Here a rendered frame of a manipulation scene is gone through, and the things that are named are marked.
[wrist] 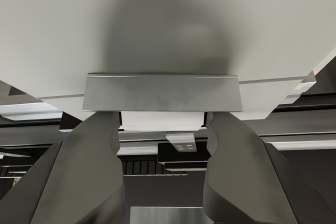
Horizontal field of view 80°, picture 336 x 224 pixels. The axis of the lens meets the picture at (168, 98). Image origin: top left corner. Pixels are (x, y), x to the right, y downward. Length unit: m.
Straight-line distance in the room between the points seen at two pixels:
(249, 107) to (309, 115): 0.34
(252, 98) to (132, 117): 0.10
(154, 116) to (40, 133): 0.46
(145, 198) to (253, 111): 0.61
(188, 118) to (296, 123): 0.34
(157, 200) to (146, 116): 0.58
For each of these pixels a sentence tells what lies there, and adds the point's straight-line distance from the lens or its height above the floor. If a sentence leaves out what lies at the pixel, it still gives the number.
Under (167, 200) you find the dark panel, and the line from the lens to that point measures 0.74.
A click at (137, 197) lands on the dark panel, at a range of 0.76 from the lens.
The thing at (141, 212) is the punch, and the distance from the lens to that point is 0.23.
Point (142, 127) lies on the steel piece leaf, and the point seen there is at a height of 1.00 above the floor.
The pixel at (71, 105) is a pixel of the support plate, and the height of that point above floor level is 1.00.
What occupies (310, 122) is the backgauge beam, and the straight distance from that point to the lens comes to 0.51.
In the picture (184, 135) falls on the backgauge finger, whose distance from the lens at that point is 0.25.
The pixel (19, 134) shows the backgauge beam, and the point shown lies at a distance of 0.65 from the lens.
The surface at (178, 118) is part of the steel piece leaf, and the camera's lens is 0.19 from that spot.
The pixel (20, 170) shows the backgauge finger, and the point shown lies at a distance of 0.57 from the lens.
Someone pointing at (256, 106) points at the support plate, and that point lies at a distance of 0.18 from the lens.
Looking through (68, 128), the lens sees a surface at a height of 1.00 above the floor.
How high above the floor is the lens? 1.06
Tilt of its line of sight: 22 degrees down
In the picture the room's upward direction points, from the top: 179 degrees clockwise
